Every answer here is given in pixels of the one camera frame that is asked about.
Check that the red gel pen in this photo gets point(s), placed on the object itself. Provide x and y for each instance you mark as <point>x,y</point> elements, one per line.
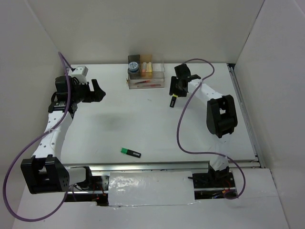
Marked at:
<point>155,85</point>

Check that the clear red pen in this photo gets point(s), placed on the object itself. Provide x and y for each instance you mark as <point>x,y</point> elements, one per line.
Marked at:
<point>141,82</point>

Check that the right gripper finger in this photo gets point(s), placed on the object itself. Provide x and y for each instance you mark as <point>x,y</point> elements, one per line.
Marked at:
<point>181,92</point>
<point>173,84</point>

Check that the orange grey highlighter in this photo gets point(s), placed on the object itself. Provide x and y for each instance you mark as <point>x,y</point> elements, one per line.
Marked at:
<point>144,67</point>

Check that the aluminium frame rail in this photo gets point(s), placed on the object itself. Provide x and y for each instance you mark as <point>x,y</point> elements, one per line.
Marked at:
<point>137,119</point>

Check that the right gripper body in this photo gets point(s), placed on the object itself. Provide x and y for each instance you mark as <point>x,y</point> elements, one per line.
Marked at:
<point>178,80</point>

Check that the green black highlighter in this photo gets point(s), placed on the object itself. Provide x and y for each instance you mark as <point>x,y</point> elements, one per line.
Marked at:
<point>130,153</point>

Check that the clear plastic organizer tray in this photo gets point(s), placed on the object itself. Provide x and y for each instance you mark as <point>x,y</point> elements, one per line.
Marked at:
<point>157,76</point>

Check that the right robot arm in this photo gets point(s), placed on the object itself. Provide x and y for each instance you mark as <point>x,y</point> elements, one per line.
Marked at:
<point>221,117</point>

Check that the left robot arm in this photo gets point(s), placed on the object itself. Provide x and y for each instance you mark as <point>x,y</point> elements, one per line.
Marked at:
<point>44,172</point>

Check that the tan compartment box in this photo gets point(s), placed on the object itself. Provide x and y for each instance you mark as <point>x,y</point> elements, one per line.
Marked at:
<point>146,58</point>

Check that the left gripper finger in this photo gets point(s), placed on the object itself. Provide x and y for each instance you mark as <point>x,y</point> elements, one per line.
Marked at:
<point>96,86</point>
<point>97,96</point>

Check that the dark grey compartment box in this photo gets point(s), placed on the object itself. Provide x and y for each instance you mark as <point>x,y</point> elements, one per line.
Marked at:
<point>136,58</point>

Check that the white cover panel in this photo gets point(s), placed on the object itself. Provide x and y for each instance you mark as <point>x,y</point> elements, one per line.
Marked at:
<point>150,189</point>

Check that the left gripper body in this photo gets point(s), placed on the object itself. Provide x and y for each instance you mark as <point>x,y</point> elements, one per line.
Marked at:
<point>82,92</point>

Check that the blue tape roll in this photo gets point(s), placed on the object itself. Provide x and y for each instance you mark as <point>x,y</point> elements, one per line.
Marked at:
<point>133,67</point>

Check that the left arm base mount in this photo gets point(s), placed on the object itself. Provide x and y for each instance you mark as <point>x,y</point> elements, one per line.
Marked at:
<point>95,186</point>

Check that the yellow black highlighter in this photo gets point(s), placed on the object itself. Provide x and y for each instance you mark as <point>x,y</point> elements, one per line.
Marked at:
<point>173,100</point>

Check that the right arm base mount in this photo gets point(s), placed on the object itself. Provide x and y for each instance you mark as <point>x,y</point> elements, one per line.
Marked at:
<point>214,184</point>

